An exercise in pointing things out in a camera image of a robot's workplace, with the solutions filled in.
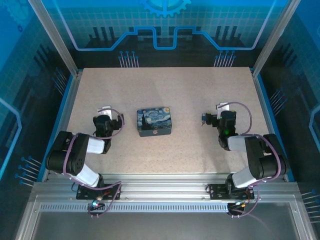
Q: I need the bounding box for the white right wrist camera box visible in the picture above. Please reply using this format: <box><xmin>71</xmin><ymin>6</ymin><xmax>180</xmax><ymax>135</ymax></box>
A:
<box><xmin>215</xmin><ymin>101</ymin><xmax>230</xmax><ymax>112</ymax></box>

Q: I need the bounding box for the aluminium base beam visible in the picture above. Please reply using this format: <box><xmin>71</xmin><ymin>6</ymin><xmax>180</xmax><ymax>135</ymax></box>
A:
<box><xmin>32</xmin><ymin>173</ymin><xmax>301</xmax><ymax>210</ymax></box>

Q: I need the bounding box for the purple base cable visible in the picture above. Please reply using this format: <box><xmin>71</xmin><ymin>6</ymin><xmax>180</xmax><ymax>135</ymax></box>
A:
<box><xmin>87</xmin><ymin>181</ymin><xmax>123</xmax><ymax>219</ymax></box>
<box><xmin>228</xmin><ymin>184</ymin><xmax>261</xmax><ymax>220</ymax></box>

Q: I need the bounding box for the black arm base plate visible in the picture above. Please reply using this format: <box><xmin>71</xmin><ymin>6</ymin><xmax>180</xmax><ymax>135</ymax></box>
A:
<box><xmin>75</xmin><ymin>183</ymin><xmax>123</xmax><ymax>201</ymax></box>
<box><xmin>206</xmin><ymin>183</ymin><xmax>255</xmax><ymax>201</ymax></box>

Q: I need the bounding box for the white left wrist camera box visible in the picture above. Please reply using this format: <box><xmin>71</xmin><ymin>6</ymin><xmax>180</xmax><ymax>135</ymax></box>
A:
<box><xmin>97</xmin><ymin>105</ymin><xmax>113</xmax><ymax>117</ymax></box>

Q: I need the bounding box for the aluminium frame post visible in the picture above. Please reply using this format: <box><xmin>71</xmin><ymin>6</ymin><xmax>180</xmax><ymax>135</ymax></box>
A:
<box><xmin>26</xmin><ymin>0</ymin><xmax>81</xmax><ymax>76</ymax></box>
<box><xmin>251</xmin><ymin>0</ymin><xmax>302</xmax><ymax>76</ymax></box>

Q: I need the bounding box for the aluminium side rail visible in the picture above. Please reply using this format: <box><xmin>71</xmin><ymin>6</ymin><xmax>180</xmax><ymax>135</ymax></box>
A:
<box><xmin>251</xmin><ymin>69</ymin><xmax>288</xmax><ymax>182</ymax></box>
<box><xmin>41</xmin><ymin>71</ymin><xmax>83</xmax><ymax>182</ymax></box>

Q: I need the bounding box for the connector board with lights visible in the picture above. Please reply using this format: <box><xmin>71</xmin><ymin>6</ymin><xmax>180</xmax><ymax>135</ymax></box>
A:
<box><xmin>87</xmin><ymin>197</ymin><xmax>106</xmax><ymax>211</ymax></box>
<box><xmin>226</xmin><ymin>199</ymin><xmax>247</xmax><ymax>213</ymax></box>

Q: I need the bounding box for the starry night painted tin box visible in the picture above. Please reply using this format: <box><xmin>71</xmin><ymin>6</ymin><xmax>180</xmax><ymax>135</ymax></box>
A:
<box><xmin>136</xmin><ymin>105</ymin><xmax>173</xmax><ymax>138</ymax></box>

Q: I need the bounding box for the slotted grey cable duct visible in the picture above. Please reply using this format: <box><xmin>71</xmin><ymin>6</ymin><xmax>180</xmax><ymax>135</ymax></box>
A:
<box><xmin>38</xmin><ymin>202</ymin><xmax>230</xmax><ymax>214</ymax></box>

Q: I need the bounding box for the purple wrist cable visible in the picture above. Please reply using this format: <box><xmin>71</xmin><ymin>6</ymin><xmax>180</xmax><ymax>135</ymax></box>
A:
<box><xmin>93</xmin><ymin>107</ymin><xmax>126</xmax><ymax>140</ymax></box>
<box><xmin>229</xmin><ymin>101</ymin><xmax>253</xmax><ymax>138</ymax></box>

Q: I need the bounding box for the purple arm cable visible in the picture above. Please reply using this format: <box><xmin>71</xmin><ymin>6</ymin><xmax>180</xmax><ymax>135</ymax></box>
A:
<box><xmin>246</xmin><ymin>133</ymin><xmax>288</xmax><ymax>187</ymax></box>
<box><xmin>62</xmin><ymin>133</ymin><xmax>87</xmax><ymax>182</ymax></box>

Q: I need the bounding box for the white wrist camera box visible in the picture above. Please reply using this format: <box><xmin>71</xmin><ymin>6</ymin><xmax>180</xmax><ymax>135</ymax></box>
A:
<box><xmin>97</xmin><ymin>105</ymin><xmax>113</xmax><ymax>117</ymax></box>
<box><xmin>215</xmin><ymin>101</ymin><xmax>230</xmax><ymax>112</ymax></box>

